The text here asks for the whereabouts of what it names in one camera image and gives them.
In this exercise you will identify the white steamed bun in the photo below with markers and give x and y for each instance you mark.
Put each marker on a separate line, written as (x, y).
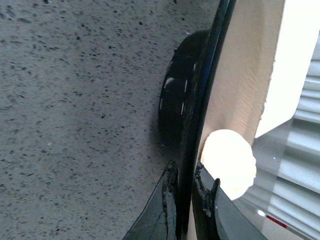
(227, 156)

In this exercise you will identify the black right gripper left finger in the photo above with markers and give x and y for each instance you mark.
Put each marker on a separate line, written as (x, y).
(158, 218)

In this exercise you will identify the cream rectangular bear tray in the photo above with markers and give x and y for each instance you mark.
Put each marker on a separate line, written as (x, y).
(298, 34)

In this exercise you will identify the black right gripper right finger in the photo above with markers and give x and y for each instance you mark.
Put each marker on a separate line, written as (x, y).
(216, 216)

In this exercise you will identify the tan plate black rim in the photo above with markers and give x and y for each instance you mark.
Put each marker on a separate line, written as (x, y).
(217, 79)

